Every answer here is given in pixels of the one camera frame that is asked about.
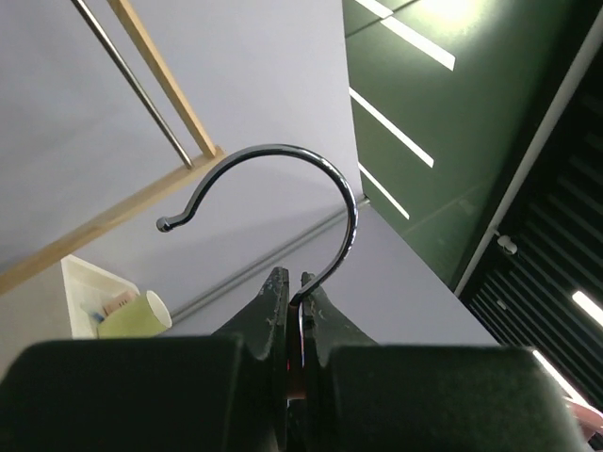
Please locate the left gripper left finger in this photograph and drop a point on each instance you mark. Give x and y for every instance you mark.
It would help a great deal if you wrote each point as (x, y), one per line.
(221, 392)

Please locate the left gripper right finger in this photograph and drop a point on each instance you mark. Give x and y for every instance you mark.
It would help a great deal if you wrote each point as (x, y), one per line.
(362, 396)

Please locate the pink clothes hanger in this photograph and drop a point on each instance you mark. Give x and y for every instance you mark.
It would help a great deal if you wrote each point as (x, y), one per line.
(263, 214)

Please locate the green mug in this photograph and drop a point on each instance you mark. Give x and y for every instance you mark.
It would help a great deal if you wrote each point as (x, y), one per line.
(144, 315)

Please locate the white three-drawer organizer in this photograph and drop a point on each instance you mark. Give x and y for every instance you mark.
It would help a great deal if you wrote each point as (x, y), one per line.
(87, 289)

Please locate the wooden clothes rack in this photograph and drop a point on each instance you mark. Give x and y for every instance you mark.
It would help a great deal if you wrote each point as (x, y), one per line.
(94, 129)

